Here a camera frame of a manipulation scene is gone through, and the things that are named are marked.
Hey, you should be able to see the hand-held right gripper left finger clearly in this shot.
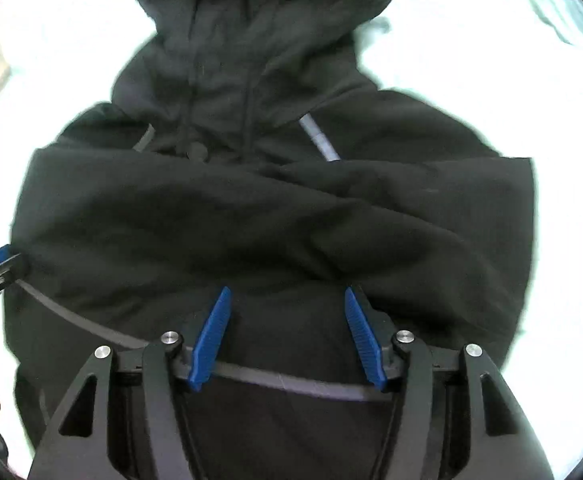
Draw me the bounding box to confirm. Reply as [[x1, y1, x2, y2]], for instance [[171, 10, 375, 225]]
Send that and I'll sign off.
[[27, 286, 233, 480]]

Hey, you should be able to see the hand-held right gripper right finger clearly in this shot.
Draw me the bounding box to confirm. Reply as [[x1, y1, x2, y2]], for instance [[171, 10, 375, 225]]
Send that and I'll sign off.
[[344, 285, 555, 480]]

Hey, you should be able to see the black hoodie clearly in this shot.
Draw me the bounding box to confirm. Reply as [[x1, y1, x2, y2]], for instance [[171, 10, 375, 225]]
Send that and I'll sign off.
[[4, 0, 537, 480]]

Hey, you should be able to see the green pillow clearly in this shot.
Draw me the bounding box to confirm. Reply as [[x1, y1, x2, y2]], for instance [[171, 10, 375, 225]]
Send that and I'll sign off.
[[525, 0, 583, 67]]

